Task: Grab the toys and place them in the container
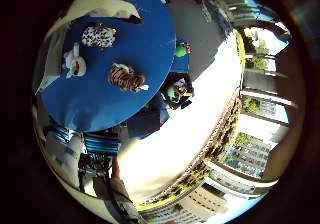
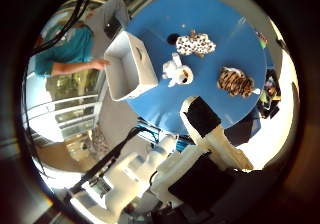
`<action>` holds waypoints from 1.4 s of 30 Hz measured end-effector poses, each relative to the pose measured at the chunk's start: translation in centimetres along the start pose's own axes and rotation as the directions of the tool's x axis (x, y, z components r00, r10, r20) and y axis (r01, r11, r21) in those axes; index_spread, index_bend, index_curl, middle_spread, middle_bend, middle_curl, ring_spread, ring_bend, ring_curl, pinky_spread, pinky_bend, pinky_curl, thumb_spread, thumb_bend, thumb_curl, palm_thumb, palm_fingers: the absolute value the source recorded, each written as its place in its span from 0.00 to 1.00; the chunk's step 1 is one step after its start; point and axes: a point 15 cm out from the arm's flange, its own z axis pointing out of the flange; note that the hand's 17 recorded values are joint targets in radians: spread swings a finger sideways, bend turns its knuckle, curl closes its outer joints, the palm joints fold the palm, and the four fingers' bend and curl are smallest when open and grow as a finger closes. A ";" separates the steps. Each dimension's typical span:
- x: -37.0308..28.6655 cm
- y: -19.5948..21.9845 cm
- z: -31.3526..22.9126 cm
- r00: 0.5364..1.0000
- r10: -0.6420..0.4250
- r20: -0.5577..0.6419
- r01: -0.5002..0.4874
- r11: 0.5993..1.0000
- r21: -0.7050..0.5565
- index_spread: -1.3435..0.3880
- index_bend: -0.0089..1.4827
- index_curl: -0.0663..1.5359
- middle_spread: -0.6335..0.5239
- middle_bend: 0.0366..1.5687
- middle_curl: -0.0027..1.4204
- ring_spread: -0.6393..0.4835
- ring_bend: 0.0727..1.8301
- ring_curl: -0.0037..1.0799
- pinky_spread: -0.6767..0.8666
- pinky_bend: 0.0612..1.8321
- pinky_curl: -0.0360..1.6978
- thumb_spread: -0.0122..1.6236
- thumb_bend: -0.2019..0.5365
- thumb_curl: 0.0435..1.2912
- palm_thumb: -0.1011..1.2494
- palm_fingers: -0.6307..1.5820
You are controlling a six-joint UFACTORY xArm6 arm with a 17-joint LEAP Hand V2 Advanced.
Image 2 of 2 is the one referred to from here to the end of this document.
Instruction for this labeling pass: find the white plush dog toy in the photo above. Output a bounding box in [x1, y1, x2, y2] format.
[161, 52, 194, 88]

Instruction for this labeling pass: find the small green toy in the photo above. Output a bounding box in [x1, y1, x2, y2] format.
[256, 32, 270, 50]

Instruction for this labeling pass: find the black cable bundle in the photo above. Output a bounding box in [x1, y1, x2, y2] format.
[31, 0, 93, 57]

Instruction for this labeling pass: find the blue cable sleeve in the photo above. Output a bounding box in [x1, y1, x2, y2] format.
[136, 117, 191, 152]

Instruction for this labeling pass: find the white fabric container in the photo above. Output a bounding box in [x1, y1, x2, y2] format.
[103, 30, 159, 102]

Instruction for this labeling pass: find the pile of colourful items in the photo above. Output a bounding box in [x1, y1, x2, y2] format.
[258, 68, 283, 120]

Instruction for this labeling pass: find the tiger striped plush toy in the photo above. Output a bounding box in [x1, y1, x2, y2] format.
[216, 66, 261, 99]

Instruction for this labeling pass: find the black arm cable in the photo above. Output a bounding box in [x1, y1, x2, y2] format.
[69, 127, 143, 195]

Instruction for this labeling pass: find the person in teal shirt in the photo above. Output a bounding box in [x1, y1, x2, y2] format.
[33, 0, 132, 78]

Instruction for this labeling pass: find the spotted white plush toy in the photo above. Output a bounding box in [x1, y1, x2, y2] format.
[174, 29, 217, 58]

